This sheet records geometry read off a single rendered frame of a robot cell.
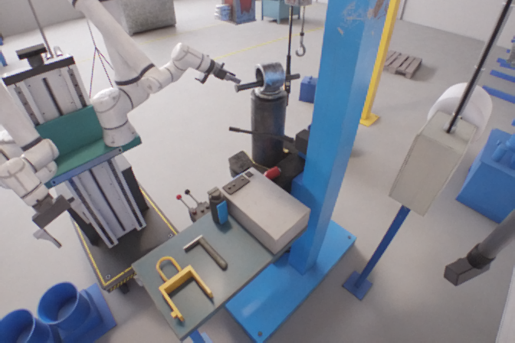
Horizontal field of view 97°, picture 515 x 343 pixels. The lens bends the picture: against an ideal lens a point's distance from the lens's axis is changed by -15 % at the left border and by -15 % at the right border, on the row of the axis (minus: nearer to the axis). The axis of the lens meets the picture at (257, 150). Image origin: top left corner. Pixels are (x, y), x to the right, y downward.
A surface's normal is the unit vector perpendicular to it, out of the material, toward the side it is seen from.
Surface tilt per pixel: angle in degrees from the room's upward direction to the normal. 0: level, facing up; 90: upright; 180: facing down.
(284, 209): 0
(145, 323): 0
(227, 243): 0
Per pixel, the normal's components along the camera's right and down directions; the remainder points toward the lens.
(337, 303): 0.00, -0.77
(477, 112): -0.72, 0.44
